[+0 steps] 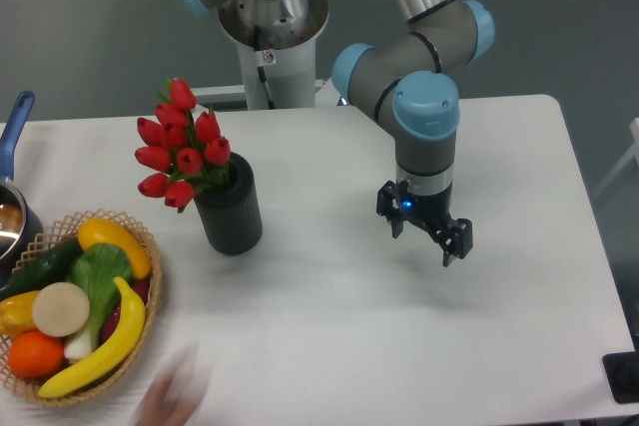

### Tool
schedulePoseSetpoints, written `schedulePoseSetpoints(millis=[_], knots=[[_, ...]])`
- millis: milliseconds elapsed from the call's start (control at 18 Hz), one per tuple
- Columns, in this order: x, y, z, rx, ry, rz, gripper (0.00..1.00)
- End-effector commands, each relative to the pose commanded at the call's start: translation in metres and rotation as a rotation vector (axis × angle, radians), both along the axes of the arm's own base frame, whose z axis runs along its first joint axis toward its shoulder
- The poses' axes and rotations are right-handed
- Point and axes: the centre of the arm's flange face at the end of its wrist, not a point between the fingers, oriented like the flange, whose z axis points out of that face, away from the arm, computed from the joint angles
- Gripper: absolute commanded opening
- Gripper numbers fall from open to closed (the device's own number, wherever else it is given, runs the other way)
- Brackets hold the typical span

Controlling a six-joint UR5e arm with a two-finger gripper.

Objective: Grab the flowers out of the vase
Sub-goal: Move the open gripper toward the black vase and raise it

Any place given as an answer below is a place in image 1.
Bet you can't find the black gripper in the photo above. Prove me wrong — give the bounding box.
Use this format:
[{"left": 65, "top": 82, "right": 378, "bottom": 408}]
[{"left": 375, "top": 181, "right": 473, "bottom": 267}]

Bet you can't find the red tulip bouquet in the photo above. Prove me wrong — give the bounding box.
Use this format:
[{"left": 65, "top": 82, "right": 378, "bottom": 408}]
[{"left": 134, "top": 78, "right": 232, "bottom": 212}]

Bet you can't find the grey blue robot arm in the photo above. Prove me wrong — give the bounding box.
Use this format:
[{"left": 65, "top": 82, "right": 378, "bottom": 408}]
[{"left": 181, "top": 0, "right": 495, "bottom": 260}]

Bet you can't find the dark grey ribbed vase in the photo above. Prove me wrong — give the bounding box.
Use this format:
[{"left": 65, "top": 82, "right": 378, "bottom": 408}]
[{"left": 195, "top": 153, "right": 263, "bottom": 255}]

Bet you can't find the blurred person hand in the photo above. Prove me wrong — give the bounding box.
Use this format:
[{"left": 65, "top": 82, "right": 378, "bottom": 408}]
[{"left": 133, "top": 343, "right": 211, "bottom": 426}]

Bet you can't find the black device at edge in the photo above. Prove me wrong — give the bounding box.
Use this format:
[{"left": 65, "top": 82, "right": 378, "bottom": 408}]
[{"left": 602, "top": 351, "right": 639, "bottom": 404}]

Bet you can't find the dark red vegetable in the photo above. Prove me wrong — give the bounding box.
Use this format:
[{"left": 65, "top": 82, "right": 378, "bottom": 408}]
[{"left": 100, "top": 279, "right": 150, "bottom": 344}]

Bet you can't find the yellow banana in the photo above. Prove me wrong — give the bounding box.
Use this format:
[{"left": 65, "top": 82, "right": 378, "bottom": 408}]
[{"left": 38, "top": 276, "right": 146, "bottom": 399}]

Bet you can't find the green bok choy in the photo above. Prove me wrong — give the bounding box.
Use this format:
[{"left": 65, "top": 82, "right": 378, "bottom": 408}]
[{"left": 64, "top": 242, "right": 132, "bottom": 363}]

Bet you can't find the woven wicker basket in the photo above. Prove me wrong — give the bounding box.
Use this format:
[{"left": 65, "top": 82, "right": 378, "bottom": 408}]
[{"left": 1, "top": 209, "right": 162, "bottom": 407}]

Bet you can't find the beige round disc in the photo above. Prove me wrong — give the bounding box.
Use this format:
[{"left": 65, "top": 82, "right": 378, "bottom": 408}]
[{"left": 31, "top": 282, "right": 90, "bottom": 337}]

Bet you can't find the dark green cucumber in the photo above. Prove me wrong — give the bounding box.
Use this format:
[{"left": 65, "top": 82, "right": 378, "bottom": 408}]
[{"left": 1, "top": 237, "right": 83, "bottom": 300}]

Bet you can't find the orange fruit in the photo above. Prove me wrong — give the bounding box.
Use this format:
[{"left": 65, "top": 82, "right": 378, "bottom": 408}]
[{"left": 7, "top": 330, "right": 64, "bottom": 379}]

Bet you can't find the yellow bell pepper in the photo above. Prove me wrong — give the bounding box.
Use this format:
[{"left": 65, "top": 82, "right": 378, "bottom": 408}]
[{"left": 0, "top": 290, "right": 40, "bottom": 338}]

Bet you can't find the white frame at right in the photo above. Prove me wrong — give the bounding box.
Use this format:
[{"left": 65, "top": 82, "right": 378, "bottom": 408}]
[{"left": 593, "top": 118, "right": 639, "bottom": 201}]

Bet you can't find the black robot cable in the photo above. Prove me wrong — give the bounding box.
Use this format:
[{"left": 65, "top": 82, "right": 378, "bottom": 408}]
[{"left": 253, "top": 25, "right": 277, "bottom": 110}]

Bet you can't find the blue handled saucepan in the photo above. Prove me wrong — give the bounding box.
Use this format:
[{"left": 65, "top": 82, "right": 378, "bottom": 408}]
[{"left": 1, "top": 91, "right": 43, "bottom": 284}]

